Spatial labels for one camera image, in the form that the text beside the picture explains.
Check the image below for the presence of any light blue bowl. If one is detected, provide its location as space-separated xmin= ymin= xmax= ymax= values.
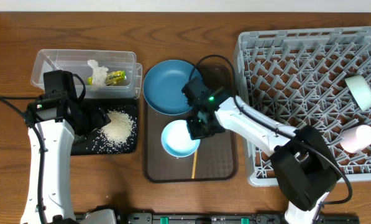
xmin=161 ymin=119 xmax=201 ymax=157

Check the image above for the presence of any white rice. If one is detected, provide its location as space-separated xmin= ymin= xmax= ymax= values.
xmin=92 ymin=110 xmax=137 ymax=154

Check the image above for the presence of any white tissue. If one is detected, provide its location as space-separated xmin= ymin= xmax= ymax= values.
xmin=88 ymin=60 xmax=109 ymax=86

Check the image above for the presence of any wooden chopstick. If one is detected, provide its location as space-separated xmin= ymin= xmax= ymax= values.
xmin=191 ymin=150 xmax=198 ymax=179

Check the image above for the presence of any yellow green snack wrapper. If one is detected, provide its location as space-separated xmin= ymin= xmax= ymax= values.
xmin=105 ymin=71 xmax=127 ymax=86

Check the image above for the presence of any dark blue plate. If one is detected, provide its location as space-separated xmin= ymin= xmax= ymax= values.
xmin=144 ymin=60 xmax=202 ymax=115

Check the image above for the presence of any pink cup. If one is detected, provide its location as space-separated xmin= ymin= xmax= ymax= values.
xmin=340 ymin=124 xmax=371 ymax=153

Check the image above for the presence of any mint green bowl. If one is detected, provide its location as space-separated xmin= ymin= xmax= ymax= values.
xmin=345 ymin=75 xmax=371 ymax=111

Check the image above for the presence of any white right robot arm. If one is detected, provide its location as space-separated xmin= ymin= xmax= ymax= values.
xmin=182 ymin=88 xmax=341 ymax=223

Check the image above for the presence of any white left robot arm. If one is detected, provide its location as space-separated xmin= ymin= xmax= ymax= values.
xmin=21 ymin=98 xmax=110 ymax=223

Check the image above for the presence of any grey dishwasher rack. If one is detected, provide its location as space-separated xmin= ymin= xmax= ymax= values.
xmin=234 ymin=26 xmax=371 ymax=182

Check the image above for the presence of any black tray bin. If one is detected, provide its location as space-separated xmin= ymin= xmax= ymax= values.
xmin=71 ymin=99 xmax=139 ymax=156

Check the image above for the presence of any brown serving tray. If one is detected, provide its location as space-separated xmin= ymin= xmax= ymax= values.
xmin=143 ymin=63 xmax=237 ymax=183

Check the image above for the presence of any clear plastic bin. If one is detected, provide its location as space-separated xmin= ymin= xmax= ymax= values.
xmin=30 ymin=49 xmax=143 ymax=100

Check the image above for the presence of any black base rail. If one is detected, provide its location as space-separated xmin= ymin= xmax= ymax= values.
xmin=75 ymin=212 xmax=360 ymax=224

